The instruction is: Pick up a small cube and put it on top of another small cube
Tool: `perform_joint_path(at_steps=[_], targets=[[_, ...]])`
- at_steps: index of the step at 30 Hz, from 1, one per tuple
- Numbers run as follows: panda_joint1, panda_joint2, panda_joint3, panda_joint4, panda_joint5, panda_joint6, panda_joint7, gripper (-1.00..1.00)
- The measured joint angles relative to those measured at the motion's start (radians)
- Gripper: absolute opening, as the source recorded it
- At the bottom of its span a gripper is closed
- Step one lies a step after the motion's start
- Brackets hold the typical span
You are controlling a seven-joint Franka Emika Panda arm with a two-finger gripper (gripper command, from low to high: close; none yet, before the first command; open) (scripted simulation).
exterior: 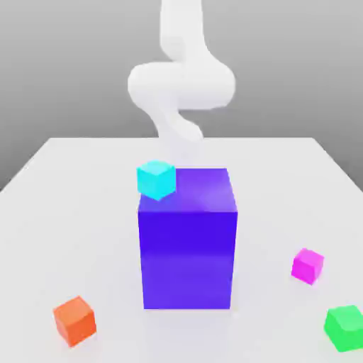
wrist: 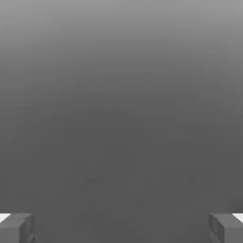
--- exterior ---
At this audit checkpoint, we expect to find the small cyan cube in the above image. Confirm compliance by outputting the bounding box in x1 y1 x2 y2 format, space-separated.
136 160 177 201

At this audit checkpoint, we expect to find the small magenta cube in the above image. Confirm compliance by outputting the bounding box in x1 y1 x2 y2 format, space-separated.
291 247 325 286

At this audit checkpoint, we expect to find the small orange cube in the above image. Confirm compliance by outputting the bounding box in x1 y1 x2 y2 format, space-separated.
52 295 97 348

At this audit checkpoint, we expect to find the small green cube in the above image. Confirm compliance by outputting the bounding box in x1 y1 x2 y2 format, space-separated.
323 305 363 353

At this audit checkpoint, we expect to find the large purple box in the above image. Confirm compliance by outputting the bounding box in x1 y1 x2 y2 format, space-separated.
137 167 238 311

